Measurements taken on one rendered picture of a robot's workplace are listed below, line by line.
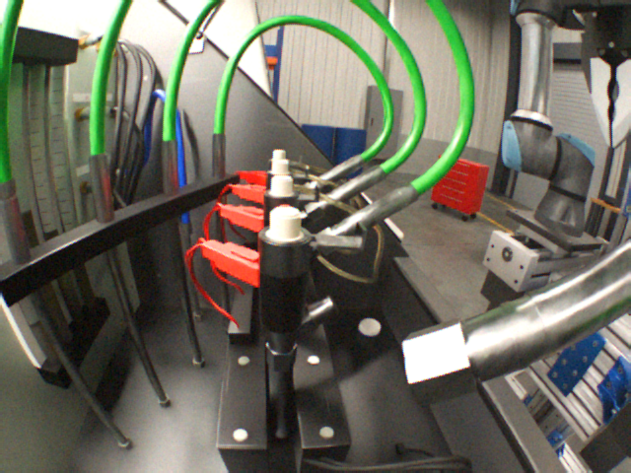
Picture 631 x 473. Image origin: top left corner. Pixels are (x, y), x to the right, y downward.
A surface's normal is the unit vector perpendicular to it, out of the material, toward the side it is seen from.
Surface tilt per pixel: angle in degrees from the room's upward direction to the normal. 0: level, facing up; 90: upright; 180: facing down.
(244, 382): 0
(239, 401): 0
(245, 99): 90
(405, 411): 0
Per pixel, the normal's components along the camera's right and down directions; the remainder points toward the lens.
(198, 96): 0.13, 0.41
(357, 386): 0.08, -0.91
